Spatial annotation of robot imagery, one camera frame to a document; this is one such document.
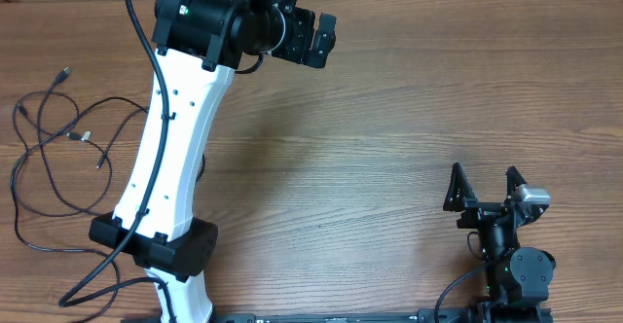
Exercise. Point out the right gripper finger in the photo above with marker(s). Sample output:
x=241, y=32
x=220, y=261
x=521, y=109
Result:
x=460, y=195
x=514, y=180

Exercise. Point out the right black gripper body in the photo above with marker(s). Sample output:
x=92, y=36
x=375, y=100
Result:
x=479, y=212

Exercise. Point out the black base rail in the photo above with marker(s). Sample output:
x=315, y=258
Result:
x=423, y=315

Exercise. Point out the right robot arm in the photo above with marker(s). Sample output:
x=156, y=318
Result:
x=517, y=277

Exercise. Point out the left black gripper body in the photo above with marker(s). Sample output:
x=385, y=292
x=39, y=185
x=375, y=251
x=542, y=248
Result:
x=294, y=44

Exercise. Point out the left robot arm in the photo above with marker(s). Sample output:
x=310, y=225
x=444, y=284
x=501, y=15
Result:
x=198, y=45

